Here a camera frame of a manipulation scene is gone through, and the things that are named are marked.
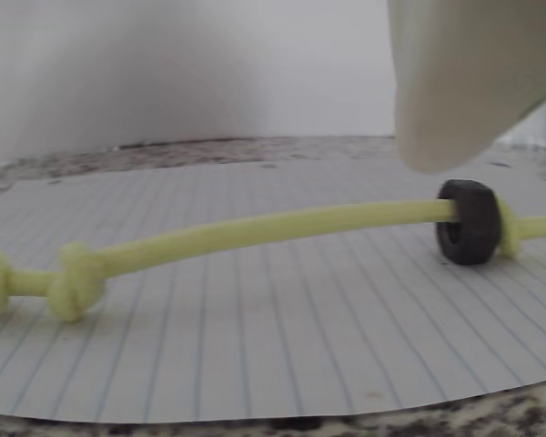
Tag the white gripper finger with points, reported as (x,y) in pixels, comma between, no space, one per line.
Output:
(459,82)

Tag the black hex nut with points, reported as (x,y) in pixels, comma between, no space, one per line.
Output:
(475,227)

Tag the lined white paper sheet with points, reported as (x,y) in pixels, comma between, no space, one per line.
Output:
(255,341)

